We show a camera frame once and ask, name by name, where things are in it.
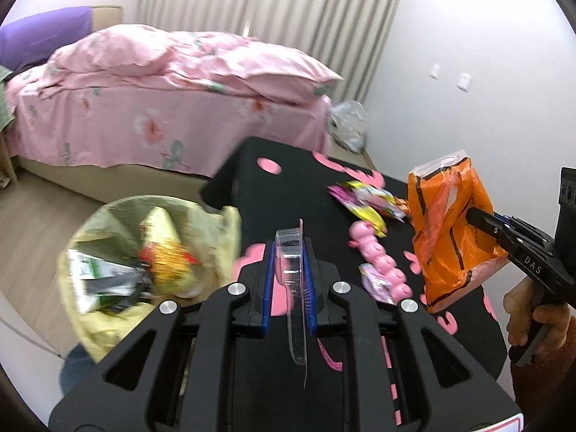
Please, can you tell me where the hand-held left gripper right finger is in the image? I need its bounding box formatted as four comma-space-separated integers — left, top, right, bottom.
302, 236, 523, 432

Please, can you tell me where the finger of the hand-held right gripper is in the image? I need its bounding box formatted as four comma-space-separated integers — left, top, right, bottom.
492, 213, 559, 253
465, 209, 566, 282

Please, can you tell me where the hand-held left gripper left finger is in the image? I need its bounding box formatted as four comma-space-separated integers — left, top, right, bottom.
49, 240, 277, 432

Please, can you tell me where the orange plastic bag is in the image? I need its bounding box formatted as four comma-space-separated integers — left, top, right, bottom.
407, 149, 509, 316

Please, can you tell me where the clear plastic blister pack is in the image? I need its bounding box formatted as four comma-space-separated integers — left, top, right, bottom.
274, 218, 343, 390

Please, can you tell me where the pink purple snack wrapper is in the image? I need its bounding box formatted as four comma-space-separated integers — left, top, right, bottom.
359, 263, 397, 305

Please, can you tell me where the yellow bag trash bin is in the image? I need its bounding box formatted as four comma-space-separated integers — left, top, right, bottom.
58, 194, 244, 363

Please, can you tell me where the white colourful snack packet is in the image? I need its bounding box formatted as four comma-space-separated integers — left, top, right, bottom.
375, 186, 410, 224

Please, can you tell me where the green white carton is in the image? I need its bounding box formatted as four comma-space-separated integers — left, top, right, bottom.
67, 249, 151, 313

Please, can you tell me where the person's right forearm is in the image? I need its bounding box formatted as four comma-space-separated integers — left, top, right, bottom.
513, 346, 576, 432

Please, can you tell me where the person's right hand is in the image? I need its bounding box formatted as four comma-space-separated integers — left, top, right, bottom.
503, 274, 576, 361

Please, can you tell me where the pink toy caterpillar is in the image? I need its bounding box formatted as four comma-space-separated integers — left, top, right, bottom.
348, 222, 413, 305

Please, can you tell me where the black tablecloth with pink shapes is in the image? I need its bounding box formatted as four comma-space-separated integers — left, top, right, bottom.
200, 137, 511, 432

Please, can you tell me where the white plastic bag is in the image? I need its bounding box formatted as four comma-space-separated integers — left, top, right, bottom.
328, 100, 367, 154

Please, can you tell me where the person's leg in jeans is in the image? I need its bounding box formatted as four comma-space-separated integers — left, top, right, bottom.
60, 344, 99, 397

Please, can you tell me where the bed with pink floral sheet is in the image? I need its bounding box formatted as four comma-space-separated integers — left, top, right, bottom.
0, 24, 343, 199

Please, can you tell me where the pink floral duvet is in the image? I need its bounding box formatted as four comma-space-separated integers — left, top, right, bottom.
47, 24, 343, 105

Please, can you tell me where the beige pleated curtain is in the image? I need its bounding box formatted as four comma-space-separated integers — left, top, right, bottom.
137, 0, 410, 104

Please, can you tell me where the wooden nightstand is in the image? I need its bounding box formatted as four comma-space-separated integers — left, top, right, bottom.
0, 128, 19, 190

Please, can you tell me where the beige headboard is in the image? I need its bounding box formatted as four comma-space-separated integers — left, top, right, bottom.
87, 6, 123, 37

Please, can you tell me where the green checked cloth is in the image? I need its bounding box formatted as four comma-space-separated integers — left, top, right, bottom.
0, 65, 16, 131

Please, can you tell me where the purple pillow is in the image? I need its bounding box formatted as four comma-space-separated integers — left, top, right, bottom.
0, 6, 93, 73

